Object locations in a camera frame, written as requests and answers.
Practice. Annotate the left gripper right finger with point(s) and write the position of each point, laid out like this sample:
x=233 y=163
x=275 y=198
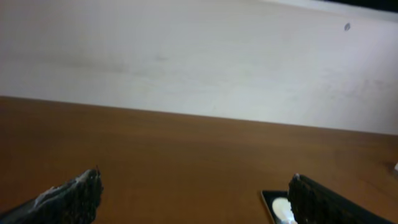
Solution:
x=313 y=203

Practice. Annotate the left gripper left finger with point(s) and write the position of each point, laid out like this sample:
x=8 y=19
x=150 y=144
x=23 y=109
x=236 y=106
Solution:
x=75 y=201

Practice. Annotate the black Galaxy flip smartphone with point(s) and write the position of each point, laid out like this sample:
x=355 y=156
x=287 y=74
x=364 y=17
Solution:
x=278 y=206

